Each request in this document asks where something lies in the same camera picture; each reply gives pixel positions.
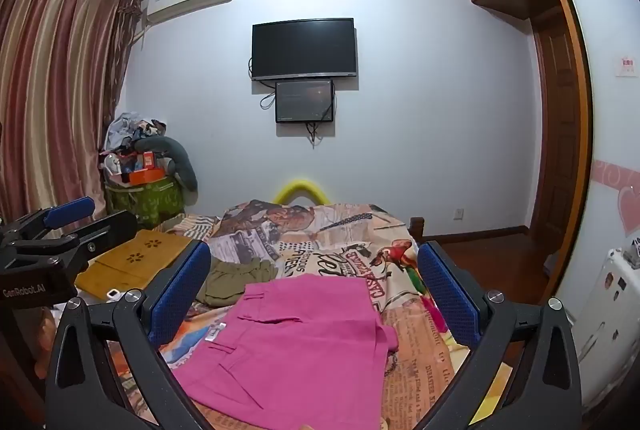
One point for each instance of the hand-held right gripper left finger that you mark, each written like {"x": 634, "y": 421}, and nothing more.
{"x": 180, "y": 295}

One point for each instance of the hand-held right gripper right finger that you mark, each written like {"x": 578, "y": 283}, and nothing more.
{"x": 447, "y": 295}

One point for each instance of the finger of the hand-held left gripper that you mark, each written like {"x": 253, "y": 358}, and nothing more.
{"x": 107, "y": 230}
{"x": 70, "y": 211}

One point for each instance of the pink pants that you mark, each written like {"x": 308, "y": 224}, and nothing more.
{"x": 290, "y": 340}

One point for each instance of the olive green pants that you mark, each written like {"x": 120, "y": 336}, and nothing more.
{"x": 235, "y": 282}

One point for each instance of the wooden board with flower cutouts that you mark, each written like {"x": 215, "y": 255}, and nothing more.
{"x": 130, "y": 260}

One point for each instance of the green patterned basket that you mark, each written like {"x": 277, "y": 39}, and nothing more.
{"x": 145, "y": 205}

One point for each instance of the small white device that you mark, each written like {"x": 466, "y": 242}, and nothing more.
{"x": 113, "y": 295}

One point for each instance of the flat orange box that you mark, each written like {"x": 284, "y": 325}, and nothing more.
{"x": 145, "y": 176}

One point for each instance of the small red box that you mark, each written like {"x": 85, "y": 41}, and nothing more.
{"x": 148, "y": 159}

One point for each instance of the pile of clothes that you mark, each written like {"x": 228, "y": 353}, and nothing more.
{"x": 130, "y": 129}

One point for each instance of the yellow bed sheet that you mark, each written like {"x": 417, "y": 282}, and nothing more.
{"x": 492, "y": 390}

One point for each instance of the printed blanket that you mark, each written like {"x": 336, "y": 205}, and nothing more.
{"x": 350, "y": 255}

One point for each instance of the striped curtain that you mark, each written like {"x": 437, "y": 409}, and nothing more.
{"x": 50, "y": 84}

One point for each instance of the yellow foam arch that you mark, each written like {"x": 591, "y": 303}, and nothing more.
{"x": 300, "y": 186}

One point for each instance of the white appliance with stickers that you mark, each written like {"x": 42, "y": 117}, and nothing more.
{"x": 610, "y": 325}

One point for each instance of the wooden door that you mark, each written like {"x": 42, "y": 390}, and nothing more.
{"x": 557, "y": 134}

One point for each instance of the wooden bed post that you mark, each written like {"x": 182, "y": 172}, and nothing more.
{"x": 416, "y": 230}

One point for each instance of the white wall socket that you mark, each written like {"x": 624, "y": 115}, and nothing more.
{"x": 458, "y": 214}

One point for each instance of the pink heart wall sticker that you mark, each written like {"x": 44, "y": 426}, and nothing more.
{"x": 631, "y": 210}

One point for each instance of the small black wall monitor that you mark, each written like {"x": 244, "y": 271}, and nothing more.
{"x": 304, "y": 102}

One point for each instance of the large black wall television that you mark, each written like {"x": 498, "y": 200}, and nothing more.
{"x": 305, "y": 49}

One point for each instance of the wall switch with red label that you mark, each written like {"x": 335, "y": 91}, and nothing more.
{"x": 627, "y": 65}

